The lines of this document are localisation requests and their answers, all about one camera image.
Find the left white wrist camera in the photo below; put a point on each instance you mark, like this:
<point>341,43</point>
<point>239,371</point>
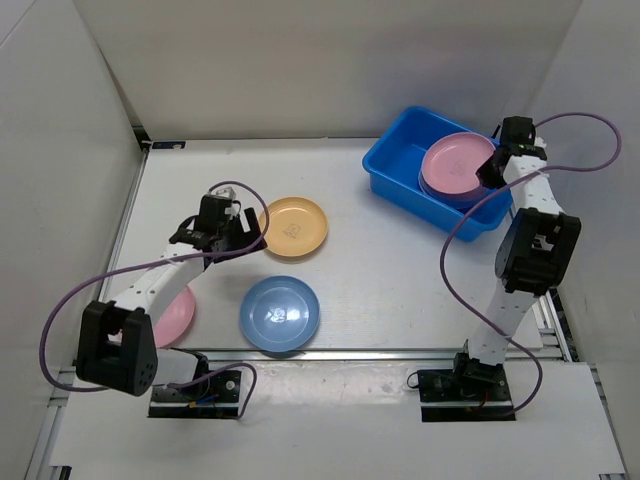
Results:
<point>225,192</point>

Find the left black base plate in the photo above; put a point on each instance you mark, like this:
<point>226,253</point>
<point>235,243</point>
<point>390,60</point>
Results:
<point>224,396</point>

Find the purple plate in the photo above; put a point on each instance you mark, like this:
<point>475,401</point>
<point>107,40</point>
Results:
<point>463,201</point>

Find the pink plate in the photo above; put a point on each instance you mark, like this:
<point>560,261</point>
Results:
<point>449,166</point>
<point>176,319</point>

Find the orange plate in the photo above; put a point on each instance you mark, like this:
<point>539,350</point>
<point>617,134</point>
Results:
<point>297,227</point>

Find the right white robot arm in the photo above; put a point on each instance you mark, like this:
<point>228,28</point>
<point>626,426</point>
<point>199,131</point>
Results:
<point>533,256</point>

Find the small black label sticker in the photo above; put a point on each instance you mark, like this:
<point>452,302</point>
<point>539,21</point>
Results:
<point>168,145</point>

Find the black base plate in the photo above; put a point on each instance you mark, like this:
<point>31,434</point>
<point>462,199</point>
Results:
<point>444,398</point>
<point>224,396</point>

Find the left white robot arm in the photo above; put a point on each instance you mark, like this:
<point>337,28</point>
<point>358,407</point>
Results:
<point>117,347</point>

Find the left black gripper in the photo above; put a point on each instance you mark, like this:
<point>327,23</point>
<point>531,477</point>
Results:
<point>254,234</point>

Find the blue plate front centre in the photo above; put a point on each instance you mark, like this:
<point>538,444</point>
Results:
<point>279,314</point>

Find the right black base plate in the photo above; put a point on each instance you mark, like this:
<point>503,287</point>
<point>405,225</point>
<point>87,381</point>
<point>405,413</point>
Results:
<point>444,398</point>

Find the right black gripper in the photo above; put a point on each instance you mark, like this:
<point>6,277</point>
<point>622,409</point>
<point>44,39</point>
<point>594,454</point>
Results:
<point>486,178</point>

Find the blue plastic bin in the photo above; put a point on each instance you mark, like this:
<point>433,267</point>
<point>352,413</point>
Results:
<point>394,163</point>

